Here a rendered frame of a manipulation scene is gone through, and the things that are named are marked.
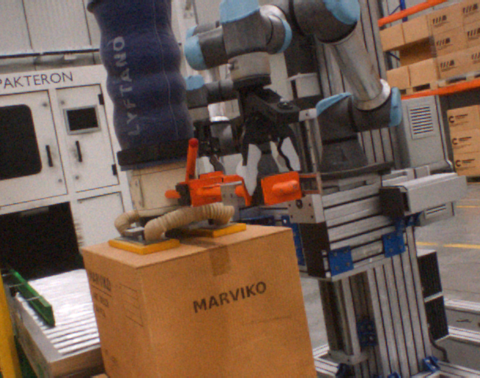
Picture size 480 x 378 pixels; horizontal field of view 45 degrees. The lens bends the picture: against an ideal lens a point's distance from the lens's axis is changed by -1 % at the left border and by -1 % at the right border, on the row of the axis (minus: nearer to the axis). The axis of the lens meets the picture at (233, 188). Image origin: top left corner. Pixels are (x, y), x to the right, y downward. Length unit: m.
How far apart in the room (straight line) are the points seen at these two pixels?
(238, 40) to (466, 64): 8.76
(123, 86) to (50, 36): 9.91
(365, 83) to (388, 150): 0.55
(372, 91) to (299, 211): 0.41
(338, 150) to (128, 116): 0.66
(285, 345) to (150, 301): 0.37
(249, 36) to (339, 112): 0.80
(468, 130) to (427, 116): 7.62
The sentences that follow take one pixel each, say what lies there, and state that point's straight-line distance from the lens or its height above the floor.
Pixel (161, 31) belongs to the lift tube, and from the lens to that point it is 1.59.
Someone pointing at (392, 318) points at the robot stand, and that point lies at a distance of 2.23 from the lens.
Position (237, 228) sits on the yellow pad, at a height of 0.95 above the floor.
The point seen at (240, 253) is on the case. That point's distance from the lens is 1.38.
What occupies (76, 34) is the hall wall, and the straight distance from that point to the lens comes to 11.58.
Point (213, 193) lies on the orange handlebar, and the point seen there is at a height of 1.07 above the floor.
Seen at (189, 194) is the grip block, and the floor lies 1.07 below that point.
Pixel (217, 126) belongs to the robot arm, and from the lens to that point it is 2.26.
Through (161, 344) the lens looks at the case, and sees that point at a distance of 1.34.
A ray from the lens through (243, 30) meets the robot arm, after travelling 1.08.
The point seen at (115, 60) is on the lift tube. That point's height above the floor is 1.44.
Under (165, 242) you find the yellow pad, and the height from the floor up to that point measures 0.96.
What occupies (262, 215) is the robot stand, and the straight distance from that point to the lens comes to 2.18.
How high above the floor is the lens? 1.15
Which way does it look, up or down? 3 degrees down
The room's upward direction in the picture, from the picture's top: 10 degrees counter-clockwise
